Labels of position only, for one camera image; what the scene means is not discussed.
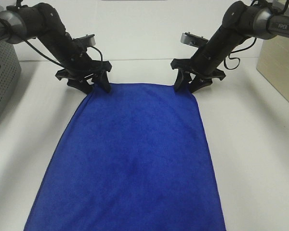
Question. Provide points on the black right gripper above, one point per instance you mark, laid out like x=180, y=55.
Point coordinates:
x=203, y=63

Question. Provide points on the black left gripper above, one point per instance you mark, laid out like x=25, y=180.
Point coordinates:
x=78, y=65

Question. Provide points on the blue microfibre towel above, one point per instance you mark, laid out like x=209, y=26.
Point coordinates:
x=133, y=159

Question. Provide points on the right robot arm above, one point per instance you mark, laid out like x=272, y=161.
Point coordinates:
x=260, y=20

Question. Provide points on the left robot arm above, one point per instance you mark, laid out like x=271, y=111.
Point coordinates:
x=20, y=23

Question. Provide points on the grey perforated plastic basket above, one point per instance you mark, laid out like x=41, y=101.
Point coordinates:
x=10, y=70

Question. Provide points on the beige storage box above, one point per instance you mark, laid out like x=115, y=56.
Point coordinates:
x=273, y=62

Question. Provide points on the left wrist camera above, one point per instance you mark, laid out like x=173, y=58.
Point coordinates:
x=85, y=41

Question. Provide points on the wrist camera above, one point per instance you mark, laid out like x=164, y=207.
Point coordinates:
x=85, y=41
x=192, y=40

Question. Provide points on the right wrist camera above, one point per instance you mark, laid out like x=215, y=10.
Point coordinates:
x=192, y=40

